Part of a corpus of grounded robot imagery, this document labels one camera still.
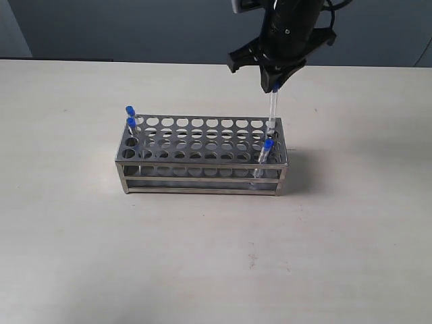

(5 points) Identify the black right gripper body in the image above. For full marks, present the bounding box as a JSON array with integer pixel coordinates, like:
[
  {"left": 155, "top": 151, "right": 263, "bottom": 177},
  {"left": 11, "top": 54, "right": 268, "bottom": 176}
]
[{"left": 256, "top": 0, "right": 336, "bottom": 66}]

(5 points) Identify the stainless steel test tube rack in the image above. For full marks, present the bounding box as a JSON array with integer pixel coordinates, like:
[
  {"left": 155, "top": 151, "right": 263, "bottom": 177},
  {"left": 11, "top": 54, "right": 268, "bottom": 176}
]
[{"left": 115, "top": 115, "right": 289, "bottom": 196}]

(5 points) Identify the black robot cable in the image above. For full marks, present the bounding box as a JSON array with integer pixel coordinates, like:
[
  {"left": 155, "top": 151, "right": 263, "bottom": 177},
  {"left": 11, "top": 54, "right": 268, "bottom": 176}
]
[{"left": 322, "top": 0, "right": 354, "bottom": 31}]

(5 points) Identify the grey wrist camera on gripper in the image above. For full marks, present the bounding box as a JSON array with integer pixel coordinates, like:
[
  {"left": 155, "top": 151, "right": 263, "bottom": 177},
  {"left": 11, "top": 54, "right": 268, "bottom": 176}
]
[{"left": 231, "top": 0, "right": 262, "bottom": 14}]

